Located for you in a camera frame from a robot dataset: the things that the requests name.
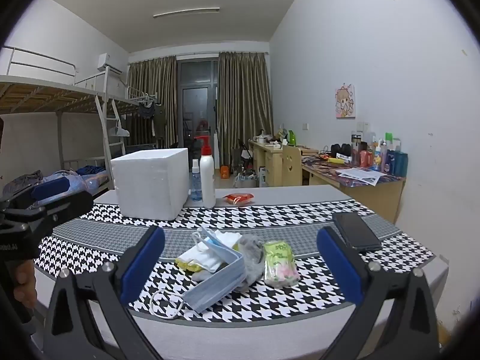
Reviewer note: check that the stack of blue face masks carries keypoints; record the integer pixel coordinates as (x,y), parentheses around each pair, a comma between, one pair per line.
(215,285)

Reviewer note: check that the brown curtain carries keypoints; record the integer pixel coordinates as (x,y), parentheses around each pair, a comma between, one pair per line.
(157,90)
(243,101)

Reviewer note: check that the wooden chair with smiley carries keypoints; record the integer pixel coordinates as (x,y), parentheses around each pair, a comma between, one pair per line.
(291,165)

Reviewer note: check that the white paper tissue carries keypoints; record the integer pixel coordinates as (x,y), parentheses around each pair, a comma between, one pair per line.
(229,239)

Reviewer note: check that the houndstooth tablecloth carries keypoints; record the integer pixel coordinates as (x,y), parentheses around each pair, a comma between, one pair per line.
(285,213)

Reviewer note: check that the yellow foam net sleeve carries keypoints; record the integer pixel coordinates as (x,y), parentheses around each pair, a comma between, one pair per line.
(186,264)

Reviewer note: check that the cluster of toiletry bottles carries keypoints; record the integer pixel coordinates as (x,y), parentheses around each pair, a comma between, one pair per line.
(390,157)

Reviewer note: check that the white pump bottle red head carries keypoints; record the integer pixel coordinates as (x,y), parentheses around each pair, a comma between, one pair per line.
(207,180)

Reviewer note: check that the yellow packet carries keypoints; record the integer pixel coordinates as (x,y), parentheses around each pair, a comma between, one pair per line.
(335,160)

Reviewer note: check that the wooden desk with drawers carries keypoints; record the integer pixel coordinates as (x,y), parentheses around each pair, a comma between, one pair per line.
(272,165)

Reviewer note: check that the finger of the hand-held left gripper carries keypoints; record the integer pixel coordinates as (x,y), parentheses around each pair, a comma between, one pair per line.
(67,206)
(50,189)

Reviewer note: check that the white wall switch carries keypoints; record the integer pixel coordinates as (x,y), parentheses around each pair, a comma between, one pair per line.
(362,126)

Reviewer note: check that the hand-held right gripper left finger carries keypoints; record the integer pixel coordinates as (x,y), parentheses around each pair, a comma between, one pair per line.
(144,266)

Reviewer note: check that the red snack packet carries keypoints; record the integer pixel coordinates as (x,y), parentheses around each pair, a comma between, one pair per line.
(240,198)

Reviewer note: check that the white printed papers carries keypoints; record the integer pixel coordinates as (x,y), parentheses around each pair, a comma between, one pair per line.
(360,175)

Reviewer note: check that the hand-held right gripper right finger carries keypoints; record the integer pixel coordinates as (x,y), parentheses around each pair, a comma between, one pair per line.
(339,266)

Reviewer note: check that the grey purple quilt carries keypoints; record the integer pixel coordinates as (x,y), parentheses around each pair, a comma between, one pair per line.
(22,182)

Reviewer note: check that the dark hanging clothes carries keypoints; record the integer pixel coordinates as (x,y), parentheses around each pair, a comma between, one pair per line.
(150,116)

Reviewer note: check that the wooden desk with patterned cover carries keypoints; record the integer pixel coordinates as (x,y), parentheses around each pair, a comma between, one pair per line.
(375,198)

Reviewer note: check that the grey sock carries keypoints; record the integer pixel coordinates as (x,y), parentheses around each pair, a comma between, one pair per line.
(252,260)

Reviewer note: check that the white air conditioner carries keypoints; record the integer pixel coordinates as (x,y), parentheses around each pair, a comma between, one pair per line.
(109,63)

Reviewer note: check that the orange container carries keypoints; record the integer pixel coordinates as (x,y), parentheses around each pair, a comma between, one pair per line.
(225,172)

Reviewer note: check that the green bag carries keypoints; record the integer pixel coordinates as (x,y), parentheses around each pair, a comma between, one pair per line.
(291,138)

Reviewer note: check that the green tissue pack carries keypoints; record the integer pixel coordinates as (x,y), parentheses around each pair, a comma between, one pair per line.
(279,266)

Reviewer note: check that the clear blue spray bottle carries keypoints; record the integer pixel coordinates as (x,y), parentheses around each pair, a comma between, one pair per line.
(195,185)

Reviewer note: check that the blue patterned quilt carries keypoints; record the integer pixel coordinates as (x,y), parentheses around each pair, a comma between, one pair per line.
(78,180)

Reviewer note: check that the single blue face mask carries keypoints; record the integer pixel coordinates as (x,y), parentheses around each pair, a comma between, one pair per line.
(210,237)

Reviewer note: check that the black headphones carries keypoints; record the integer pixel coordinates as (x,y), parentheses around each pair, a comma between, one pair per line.
(339,150)

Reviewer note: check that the white foam box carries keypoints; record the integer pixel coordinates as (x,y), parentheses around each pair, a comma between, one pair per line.
(150,183)

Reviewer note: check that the person's left hand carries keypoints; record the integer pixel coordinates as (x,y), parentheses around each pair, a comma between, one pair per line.
(24,285)

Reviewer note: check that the ceiling tube light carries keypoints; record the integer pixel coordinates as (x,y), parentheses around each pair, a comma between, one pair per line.
(186,12)

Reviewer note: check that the glass balcony door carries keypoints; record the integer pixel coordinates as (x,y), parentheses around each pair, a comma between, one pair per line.
(195,105)

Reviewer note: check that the black smartphone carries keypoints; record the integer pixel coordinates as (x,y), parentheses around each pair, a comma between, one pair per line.
(356,230)

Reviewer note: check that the pink cartoon wall picture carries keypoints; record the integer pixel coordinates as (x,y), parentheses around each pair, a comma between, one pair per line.
(345,101)

